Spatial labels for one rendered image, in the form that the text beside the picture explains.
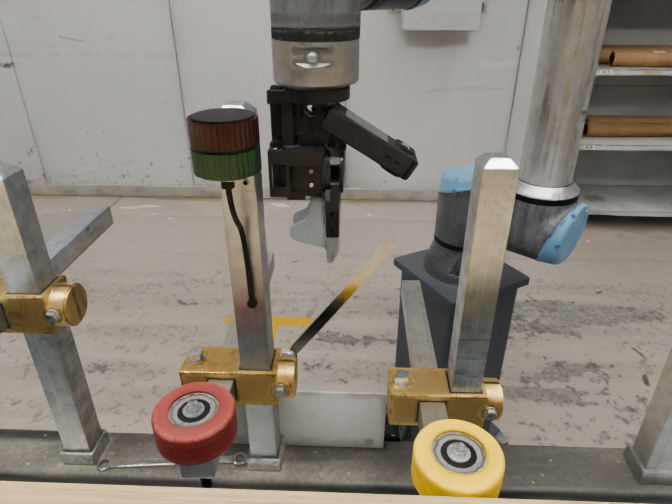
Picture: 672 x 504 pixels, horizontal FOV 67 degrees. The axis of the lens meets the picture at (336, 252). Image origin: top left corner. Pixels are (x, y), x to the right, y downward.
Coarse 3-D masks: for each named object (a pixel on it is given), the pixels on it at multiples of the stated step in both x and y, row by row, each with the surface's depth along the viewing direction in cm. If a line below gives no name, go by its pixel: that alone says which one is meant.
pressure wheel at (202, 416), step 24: (192, 384) 53; (216, 384) 53; (168, 408) 50; (192, 408) 49; (216, 408) 50; (168, 432) 47; (192, 432) 47; (216, 432) 47; (168, 456) 48; (192, 456) 47; (216, 456) 48
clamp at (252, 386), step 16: (208, 352) 63; (224, 352) 63; (192, 368) 60; (208, 368) 60; (224, 368) 60; (240, 368) 60; (272, 368) 60; (288, 368) 61; (240, 384) 60; (256, 384) 60; (272, 384) 60; (288, 384) 60; (240, 400) 61; (256, 400) 61; (272, 400) 61
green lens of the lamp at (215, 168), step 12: (192, 156) 43; (204, 156) 42; (216, 156) 42; (228, 156) 42; (240, 156) 42; (252, 156) 43; (204, 168) 43; (216, 168) 42; (228, 168) 42; (240, 168) 43; (252, 168) 44; (216, 180) 43; (228, 180) 43
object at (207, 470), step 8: (272, 256) 87; (272, 264) 87; (272, 272) 87; (232, 320) 70; (232, 328) 69; (232, 336) 67; (224, 344) 66; (232, 344) 66; (224, 384) 59; (232, 384) 59; (232, 392) 59; (200, 464) 50; (208, 464) 50; (216, 464) 52; (184, 472) 51; (192, 472) 51; (200, 472) 51; (208, 472) 51
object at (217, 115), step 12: (216, 108) 45; (228, 108) 45; (240, 108) 45; (192, 120) 42; (204, 120) 41; (216, 120) 41; (228, 120) 41; (240, 120) 42; (204, 180) 44; (240, 180) 44; (252, 180) 49; (228, 192) 46; (228, 204) 46; (240, 228) 49; (252, 288) 54; (252, 300) 55
